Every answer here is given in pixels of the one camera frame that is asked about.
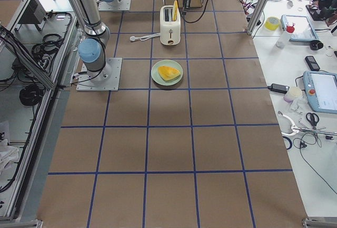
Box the coiled black cables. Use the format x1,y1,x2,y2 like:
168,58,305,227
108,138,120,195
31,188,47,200
19,12,73,107

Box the white two-slot toaster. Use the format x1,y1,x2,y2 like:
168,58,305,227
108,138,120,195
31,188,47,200
160,5,181,45

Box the black power adapter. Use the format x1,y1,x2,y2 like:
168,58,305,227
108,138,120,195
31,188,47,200
267,83,290,94

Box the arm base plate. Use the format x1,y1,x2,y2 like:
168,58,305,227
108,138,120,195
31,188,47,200
76,58,123,92
98,0,131,12

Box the grey electronics box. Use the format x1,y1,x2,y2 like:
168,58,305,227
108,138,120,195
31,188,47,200
15,0,46,31

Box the white cup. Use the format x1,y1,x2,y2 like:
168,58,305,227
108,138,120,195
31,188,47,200
283,86,303,103

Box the blue teach pendant far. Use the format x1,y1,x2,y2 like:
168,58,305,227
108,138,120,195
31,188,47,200
281,15,319,42

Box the triangular golden bread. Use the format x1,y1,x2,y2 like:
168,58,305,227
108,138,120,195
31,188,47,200
157,65,181,81

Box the black remote device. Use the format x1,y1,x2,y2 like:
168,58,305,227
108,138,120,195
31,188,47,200
305,56,320,72

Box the light green plate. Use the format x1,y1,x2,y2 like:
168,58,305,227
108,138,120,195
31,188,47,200
151,60,183,86

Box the white plastic bracket tool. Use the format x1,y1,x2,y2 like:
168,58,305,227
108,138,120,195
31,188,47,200
277,111,300,136

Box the blue teach pendant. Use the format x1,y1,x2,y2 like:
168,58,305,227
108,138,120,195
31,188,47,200
303,71,336,114
281,15,319,42

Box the bread slice in toaster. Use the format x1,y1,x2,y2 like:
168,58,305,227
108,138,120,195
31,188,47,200
172,0,179,22

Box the yellow tape roll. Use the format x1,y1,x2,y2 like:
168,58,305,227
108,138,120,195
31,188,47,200
264,16,281,31

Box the blue tape ring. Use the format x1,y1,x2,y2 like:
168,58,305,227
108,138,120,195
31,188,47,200
282,136,293,150

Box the clear bottle red cap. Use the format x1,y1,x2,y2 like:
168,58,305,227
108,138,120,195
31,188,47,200
275,25,295,48

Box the aluminium frame post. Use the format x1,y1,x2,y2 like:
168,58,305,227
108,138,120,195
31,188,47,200
246,0,268,35

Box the blue teach pendant near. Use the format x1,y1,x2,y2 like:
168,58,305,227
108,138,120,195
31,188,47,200
303,71,336,114

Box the white toaster power cord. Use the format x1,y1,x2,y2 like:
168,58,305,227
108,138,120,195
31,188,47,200
130,33,161,42

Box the crumpled white cloth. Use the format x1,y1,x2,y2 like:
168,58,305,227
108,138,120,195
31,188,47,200
0,121,21,179

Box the black tape roll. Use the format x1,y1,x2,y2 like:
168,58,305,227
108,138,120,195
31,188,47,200
310,39,324,51

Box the black scissors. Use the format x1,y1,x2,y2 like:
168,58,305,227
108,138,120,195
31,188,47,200
305,112,320,130

